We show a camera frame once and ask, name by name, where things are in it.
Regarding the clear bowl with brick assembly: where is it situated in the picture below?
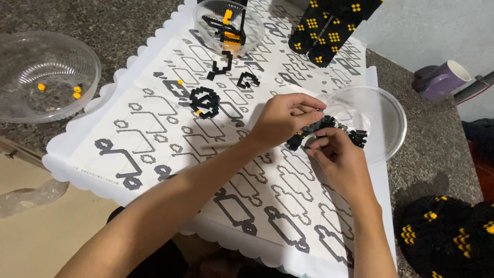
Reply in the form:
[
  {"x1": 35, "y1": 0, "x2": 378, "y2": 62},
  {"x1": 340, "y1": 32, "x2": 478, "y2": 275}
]
[{"x1": 192, "y1": 0, "x2": 266, "y2": 55}]

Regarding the printed instruction sheet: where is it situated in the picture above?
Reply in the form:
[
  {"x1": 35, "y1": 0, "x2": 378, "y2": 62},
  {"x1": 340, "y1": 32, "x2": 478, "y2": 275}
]
[{"x1": 67, "y1": 0, "x2": 368, "y2": 268}]

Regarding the large ribbed clear plastic bowl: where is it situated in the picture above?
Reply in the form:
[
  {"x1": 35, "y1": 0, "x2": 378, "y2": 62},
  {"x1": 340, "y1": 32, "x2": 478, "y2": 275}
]
[{"x1": 0, "y1": 31, "x2": 102, "y2": 124}]

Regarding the c-shaped black brick piece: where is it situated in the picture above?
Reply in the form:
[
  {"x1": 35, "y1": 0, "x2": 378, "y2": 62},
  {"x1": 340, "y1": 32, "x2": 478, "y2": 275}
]
[{"x1": 236, "y1": 71, "x2": 261, "y2": 90}]

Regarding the black and red bag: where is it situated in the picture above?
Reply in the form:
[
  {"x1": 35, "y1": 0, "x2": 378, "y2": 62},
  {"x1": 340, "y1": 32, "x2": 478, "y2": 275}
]
[{"x1": 461, "y1": 118, "x2": 494, "y2": 190}]

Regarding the clear plastic bag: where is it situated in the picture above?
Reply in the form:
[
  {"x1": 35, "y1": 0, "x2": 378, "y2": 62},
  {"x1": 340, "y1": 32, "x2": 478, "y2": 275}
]
[{"x1": 0, "y1": 178, "x2": 70, "y2": 219}]

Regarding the person's left hand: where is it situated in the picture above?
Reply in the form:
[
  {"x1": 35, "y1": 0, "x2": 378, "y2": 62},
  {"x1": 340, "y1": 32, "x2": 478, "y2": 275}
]
[{"x1": 250, "y1": 93, "x2": 327, "y2": 150}]

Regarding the grey pipe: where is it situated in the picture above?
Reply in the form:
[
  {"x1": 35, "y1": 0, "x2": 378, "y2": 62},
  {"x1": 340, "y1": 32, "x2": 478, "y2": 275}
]
[{"x1": 453, "y1": 71, "x2": 494, "y2": 106}]

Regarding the black and yellow brick assembly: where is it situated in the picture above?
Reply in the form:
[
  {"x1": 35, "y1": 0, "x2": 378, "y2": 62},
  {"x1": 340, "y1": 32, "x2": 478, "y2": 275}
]
[{"x1": 201, "y1": 8, "x2": 248, "y2": 47}]

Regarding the empty clear plastic bowl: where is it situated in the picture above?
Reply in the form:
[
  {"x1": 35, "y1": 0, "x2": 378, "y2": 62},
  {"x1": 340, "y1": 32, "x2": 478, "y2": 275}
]
[{"x1": 319, "y1": 85, "x2": 408, "y2": 165}]

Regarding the tall black yellow brick model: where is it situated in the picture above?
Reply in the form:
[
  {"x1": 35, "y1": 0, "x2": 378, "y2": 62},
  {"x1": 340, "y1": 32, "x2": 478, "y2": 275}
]
[{"x1": 288, "y1": 0, "x2": 383, "y2": 68}]

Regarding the hooked black brick piece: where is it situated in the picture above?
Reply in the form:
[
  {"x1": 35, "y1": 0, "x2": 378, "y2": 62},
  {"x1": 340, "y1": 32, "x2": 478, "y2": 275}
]
[{"x1": 206, "y1": 50, "x2": 234, "y2": 81}]

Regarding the white scalloped table mat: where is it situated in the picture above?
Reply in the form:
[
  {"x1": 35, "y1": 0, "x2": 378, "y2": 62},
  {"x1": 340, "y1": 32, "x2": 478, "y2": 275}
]
[{"x1": 42, "y1": 0, "x2": 399, "y2": 278}]

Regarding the person's right hand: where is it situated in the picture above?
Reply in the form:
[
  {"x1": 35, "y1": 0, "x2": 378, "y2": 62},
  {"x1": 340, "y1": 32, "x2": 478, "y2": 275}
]
[{"x1": 304, "y1": 127, "x2": 374, "y2": 202}]

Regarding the long black brick assembly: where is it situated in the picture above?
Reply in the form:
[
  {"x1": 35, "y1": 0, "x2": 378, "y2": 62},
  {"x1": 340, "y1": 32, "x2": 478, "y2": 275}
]
[{"x1": 285, "y1": 115, "x2": 368, "y2": 152}]

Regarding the round black yellow brick model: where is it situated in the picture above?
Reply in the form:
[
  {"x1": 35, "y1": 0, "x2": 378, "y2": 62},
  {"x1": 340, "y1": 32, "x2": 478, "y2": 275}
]
[{"x1": 393, "y1": 195, "x2": 494, "y2": 278}]

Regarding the ring-shaped black brick piece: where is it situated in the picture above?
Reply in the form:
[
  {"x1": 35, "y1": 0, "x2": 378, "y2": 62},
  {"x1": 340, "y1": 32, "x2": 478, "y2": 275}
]
[{"x1": 189, "y1": 87, "x2": 221, "y2": 120}]

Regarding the purple mug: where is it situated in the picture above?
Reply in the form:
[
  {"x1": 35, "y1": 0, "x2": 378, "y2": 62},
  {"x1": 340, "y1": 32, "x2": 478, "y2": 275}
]
[{"x1": 411, "y1": 59, "x2": 472, "y2": 102}]

